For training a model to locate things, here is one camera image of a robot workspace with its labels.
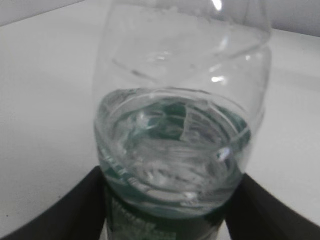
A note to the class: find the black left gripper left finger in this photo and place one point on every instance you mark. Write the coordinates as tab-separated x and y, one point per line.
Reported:
79	215

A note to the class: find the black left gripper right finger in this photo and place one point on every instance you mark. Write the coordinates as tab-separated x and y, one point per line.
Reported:
255	214

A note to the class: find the clear green-label water bottle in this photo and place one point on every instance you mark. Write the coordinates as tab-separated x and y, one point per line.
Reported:
179	90

